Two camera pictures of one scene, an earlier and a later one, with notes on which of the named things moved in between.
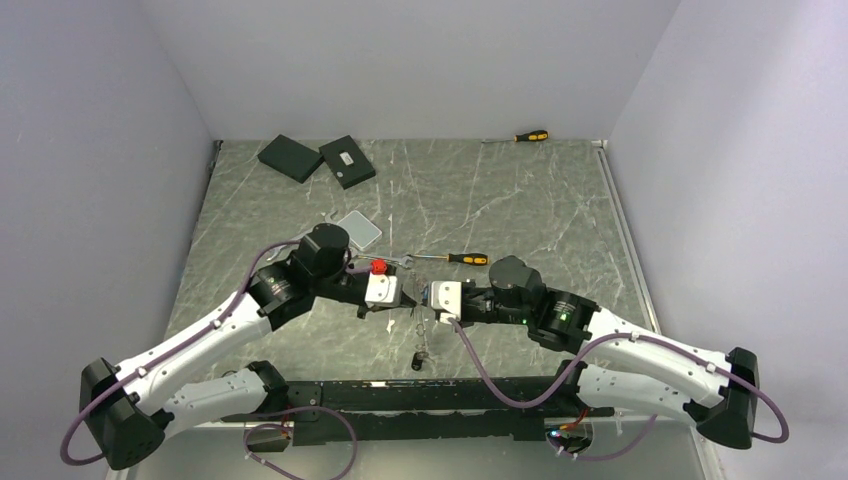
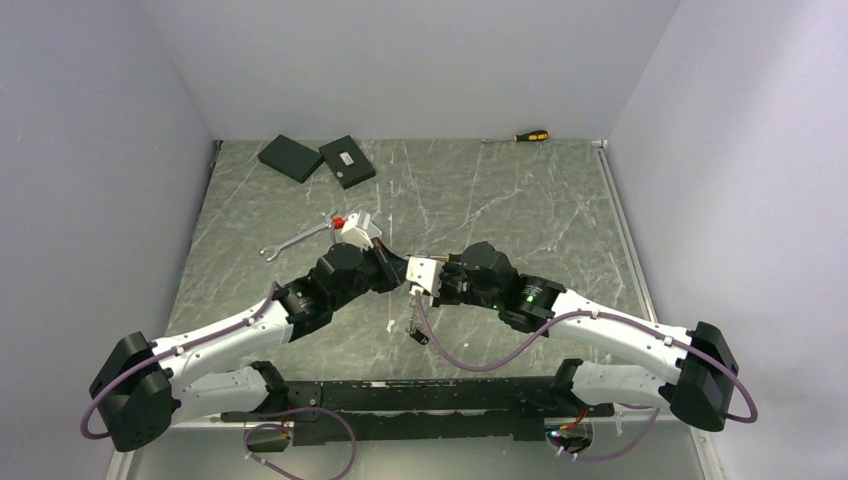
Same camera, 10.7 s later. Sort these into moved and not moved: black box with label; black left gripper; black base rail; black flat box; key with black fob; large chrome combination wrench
Moved: key with black fob; black left gripper
Not moved: black box with label; black flat box; black base rail; large chrome combination wrench
